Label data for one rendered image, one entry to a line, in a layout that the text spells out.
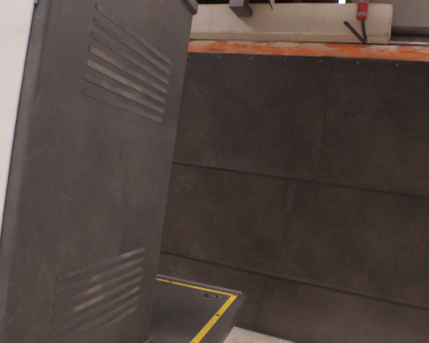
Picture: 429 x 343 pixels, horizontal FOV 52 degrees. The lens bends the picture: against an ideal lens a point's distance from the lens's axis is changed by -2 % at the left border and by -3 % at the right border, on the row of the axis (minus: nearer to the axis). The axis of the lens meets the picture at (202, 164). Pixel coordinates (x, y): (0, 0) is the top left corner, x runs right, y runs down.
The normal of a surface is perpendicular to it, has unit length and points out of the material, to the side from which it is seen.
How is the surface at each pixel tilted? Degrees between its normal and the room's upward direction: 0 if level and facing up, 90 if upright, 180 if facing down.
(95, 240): 90
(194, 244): 90
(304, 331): 90
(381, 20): 90
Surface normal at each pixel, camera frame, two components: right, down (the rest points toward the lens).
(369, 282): -0.39, -0.06
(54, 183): 0.95, 0.13
